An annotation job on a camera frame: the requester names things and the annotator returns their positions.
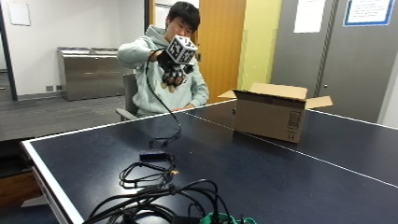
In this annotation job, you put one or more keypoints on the white paper sheet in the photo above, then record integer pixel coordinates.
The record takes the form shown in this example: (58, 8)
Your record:
(309, 15)

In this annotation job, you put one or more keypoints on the wooden door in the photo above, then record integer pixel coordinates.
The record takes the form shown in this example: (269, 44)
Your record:
(221, 46)

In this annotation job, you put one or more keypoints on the blue framed notice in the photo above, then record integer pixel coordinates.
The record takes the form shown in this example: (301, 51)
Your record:
(369, 11)

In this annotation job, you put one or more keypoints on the green plastic object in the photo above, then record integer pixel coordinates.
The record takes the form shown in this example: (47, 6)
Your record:
(225, 218)

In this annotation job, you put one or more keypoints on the small black hub box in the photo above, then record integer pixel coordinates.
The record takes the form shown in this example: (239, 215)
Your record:
(153, 154)

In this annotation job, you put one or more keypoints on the the person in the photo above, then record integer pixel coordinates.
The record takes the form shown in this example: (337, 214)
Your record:
(176, 93)

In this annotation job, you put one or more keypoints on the grey chair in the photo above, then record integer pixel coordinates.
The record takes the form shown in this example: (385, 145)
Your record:
(129, 93)

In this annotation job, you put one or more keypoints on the white cube with black markers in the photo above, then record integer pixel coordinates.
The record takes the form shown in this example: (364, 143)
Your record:
(183, 49)

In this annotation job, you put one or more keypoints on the open cardboard box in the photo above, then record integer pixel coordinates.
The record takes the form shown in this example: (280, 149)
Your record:
(269, 116)

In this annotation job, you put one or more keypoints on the wooden bench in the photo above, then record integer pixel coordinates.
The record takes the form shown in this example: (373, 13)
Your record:
(19, 188)

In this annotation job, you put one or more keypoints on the stainless steel bin cabinet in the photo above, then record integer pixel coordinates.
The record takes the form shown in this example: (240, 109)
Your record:
(90, 73)

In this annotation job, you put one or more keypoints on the grey door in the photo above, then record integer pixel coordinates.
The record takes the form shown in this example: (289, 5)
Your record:
(352, 62)

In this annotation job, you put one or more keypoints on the wall outlet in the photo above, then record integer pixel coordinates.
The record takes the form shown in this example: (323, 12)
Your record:
(51, 88)

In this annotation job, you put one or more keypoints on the white wall board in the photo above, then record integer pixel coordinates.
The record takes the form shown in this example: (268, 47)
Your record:
(19, 12)

